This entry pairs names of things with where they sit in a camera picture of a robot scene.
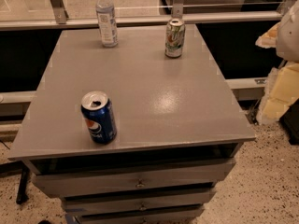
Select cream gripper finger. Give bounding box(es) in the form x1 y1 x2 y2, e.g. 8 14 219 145
256 63 299 124
255 22 279 49

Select blue pepsi can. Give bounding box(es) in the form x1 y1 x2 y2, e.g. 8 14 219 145
81 91 117 144

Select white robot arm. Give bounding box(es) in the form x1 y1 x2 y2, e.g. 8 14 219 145
255 0 299 124

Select green white soda can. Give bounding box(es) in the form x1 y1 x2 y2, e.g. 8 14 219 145
165 18 185 58

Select grey drawer cabinet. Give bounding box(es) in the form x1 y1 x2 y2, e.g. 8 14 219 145
7 24 257 224

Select bottom grey drawer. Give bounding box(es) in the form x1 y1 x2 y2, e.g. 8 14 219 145
78 205 203 224

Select grey drawer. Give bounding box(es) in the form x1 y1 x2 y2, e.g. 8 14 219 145
63 189 216 216
78 205 203 224
33 158 235 198

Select clear plastic water bottle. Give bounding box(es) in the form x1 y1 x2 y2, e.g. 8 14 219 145
95 0 118 48

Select top grey drawer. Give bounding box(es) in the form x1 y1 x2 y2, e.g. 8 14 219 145
33 158 235 198

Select middle grey drawer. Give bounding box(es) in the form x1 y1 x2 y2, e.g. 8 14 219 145
63 189 216 216

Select black metal stand leg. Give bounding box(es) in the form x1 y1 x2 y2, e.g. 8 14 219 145
16 166 30 204

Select grey metal railing frame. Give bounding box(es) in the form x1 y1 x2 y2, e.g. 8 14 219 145
0 0 296 103

